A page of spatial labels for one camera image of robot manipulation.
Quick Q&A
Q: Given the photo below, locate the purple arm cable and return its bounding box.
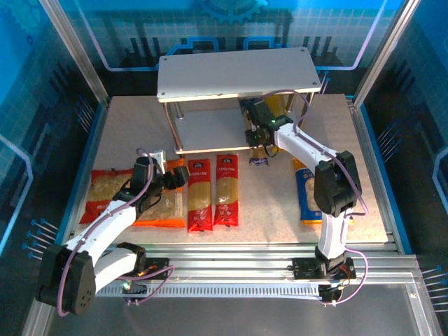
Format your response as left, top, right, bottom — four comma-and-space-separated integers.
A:
257, 89, 370, 307
55, 147, 175, 318

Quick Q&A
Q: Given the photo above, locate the blue pasta bag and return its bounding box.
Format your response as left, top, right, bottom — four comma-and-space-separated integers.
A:
292, 157, 355, 225

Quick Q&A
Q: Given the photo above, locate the red macaroni bag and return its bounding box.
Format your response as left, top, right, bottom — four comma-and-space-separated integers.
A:
79, 169, 138, 225

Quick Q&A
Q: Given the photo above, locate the white slotted cable duct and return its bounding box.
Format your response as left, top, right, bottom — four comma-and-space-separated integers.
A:
94, 281, 333, 301

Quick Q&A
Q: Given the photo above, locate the red spaghetti pack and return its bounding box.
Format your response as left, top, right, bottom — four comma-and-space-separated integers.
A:
187, 159, 214, 234
213, 153, 240, 228

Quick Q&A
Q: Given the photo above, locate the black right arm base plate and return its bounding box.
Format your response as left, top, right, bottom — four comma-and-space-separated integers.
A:
292, 257, 357, 281

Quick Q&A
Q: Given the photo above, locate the aluminium enclosure post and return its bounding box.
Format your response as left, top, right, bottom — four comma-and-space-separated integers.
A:
38, 0, 110, 104
352, 0, 421, 104

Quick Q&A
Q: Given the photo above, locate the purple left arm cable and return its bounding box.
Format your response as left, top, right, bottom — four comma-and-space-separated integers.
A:
55, 147, 175, 318

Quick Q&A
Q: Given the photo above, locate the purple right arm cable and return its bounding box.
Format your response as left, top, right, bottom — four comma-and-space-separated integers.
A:
257, 89, 370, 307

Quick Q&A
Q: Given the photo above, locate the small black controller box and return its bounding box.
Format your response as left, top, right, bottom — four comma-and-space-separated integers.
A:
318, 285, 342, 302
120, 282, 148, 295

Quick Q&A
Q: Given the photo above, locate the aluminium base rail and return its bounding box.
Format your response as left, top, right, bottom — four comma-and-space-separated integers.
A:
69, 243, 419, 284

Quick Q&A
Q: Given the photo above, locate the white two-tier shelf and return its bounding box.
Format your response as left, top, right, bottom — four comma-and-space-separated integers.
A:
156, 46, 322, 155

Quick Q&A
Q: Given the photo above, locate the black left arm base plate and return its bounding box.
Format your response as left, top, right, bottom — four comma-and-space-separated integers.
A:
143, 257, 172, 281

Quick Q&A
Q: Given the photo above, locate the orange pasta bag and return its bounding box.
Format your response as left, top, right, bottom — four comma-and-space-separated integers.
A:
132, 157, 186, 228

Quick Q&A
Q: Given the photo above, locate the dark blue spaghetti pack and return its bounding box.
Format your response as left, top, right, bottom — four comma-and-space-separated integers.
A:
242, 104, 271, 168

